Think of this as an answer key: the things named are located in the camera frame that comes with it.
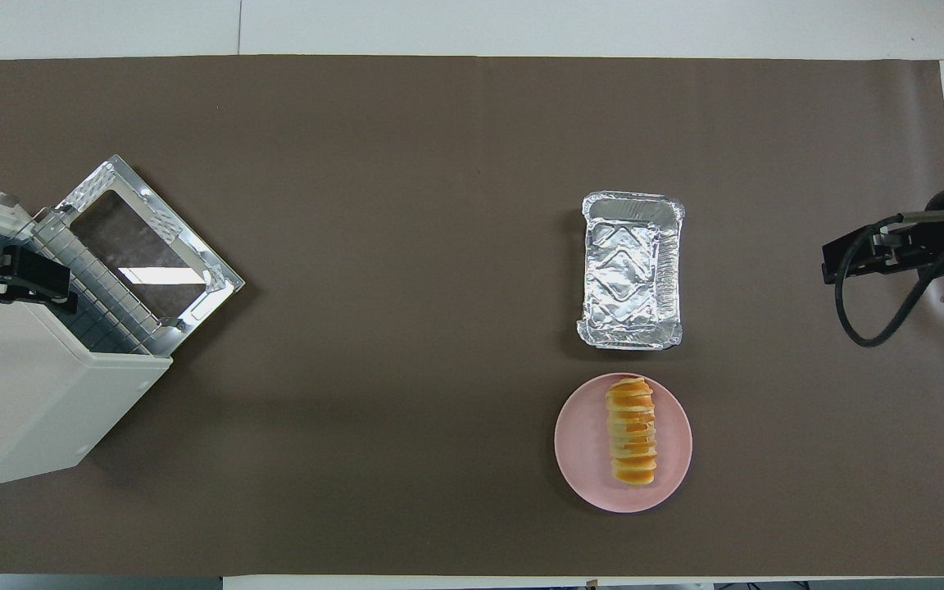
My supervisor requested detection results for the aluminium foil tray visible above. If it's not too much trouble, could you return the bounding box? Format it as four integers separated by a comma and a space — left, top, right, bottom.
577, 191, 686, 352

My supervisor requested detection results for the glass oven door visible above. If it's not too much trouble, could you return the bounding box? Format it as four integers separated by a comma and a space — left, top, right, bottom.
54, 154, 245, 341

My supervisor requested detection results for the cream toaster oven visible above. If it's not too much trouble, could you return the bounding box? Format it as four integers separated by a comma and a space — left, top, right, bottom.
0, 184, 174, 490

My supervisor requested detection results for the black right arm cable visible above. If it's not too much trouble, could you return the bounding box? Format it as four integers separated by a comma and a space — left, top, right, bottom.
835, 211, 944, 347

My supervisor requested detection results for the brown table mat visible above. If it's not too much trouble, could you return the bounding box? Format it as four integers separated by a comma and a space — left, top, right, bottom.
0, 56, 944, 577

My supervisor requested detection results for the pink round plate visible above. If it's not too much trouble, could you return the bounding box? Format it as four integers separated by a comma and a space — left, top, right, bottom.
554, 373, 693, 515

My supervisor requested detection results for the metal oven wire rack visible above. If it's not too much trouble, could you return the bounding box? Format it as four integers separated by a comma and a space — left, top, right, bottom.
29, 209, 158, 355

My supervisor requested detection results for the sliced golden bread loaf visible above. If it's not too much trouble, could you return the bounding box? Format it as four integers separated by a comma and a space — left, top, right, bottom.
606, 376, 658, 487

